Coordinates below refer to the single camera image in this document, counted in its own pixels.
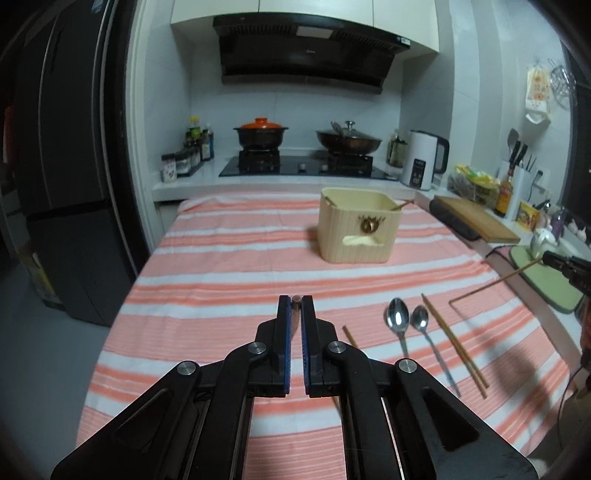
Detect brown wooden chopstick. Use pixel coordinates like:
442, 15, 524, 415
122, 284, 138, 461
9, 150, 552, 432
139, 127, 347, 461
342, 325, 359, 349

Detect small steel spoon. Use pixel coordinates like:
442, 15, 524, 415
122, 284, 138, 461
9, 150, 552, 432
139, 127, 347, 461
410, 304, 461, 398

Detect large steel spoon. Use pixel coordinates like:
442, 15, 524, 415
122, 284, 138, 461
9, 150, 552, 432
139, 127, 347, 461
386, 297, 410, 358

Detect green mat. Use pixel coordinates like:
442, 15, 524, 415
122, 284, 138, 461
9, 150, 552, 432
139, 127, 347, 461
509, 246, 583, 314

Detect white teapot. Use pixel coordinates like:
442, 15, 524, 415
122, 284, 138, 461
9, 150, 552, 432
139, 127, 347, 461
529, 228, 558, 260

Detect wooden cutting board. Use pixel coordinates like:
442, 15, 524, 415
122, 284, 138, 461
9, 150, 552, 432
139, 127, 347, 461
429, 196, 520, 244

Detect brown sauce bottle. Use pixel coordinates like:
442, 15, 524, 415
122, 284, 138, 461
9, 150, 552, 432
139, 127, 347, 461
494, 166, 514, 218

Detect white knife holder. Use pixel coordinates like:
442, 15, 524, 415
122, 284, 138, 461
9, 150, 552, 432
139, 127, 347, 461
498, 161, 532, 221

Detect striped pink white tablecloth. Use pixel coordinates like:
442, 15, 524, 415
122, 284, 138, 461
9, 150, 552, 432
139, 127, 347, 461
78, 193, 570, 454

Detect white electric kettle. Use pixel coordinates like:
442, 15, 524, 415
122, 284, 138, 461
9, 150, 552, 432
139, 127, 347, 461
400, 130, 450, 191

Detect beige utensil holder box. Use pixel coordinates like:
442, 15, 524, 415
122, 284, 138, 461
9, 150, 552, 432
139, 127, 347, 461
317, 188, 403, 264

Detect black wok pan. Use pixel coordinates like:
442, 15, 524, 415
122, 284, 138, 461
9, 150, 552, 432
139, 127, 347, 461
315, 121, 382, 155

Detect black gas stove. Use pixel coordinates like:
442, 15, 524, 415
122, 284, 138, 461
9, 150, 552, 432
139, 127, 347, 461
219, 150, 397, 181

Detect white upper cabinets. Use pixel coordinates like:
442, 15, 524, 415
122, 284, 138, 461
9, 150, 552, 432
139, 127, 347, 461
169, 0, 440, 57

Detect black pot orange lid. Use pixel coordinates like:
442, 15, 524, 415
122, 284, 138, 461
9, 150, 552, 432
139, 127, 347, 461
235, 117, 287, 151

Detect black refrigerator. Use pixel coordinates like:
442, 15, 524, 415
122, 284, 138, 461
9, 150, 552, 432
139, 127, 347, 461
1, 1, 148, 326

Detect black range hood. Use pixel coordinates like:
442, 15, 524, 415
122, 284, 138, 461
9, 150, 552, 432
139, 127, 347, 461
212, 12, 411, 94

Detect wire basket with packets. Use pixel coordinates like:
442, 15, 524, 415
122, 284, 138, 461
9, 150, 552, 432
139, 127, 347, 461
448, 164, 500, 208

